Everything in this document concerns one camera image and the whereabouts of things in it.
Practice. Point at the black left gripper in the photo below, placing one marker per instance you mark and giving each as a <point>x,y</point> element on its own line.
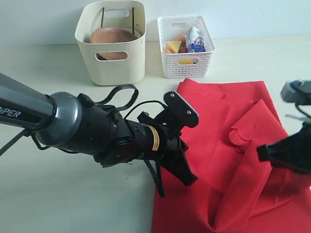
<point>168,153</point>

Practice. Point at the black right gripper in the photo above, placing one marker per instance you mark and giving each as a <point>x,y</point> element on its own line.
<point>292,152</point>

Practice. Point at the red scalloped cloth mat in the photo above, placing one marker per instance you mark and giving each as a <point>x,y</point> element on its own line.
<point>234,192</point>

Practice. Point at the yellow lemon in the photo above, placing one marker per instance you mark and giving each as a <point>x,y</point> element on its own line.
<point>186,62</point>

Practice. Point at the orange fried chicken piece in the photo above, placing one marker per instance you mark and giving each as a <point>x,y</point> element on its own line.
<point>166,50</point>

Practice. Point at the red sausage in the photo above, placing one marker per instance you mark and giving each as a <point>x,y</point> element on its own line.
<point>183,48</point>

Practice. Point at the yellow cheese wedge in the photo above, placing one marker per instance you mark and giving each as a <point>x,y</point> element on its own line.
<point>174,46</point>

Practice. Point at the blue white milk carton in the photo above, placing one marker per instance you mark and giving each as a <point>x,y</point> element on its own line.
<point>194,40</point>

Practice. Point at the brown egg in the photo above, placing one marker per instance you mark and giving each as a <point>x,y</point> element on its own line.
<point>181,37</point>

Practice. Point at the brown wooden plate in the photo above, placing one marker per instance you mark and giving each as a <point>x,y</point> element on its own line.
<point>112,35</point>

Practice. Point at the brown chopstick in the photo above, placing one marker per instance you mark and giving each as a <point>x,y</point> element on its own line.
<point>102,17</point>
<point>133,20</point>

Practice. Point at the white ceramic bowl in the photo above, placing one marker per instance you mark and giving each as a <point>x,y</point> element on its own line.
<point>135,33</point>

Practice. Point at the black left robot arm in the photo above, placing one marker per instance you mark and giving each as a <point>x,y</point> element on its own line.
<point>77,124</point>

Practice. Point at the white perforated plastic basket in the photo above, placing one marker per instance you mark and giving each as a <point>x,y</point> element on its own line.
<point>168,29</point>

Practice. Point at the cream plastic tub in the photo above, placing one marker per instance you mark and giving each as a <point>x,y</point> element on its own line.
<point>118,13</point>

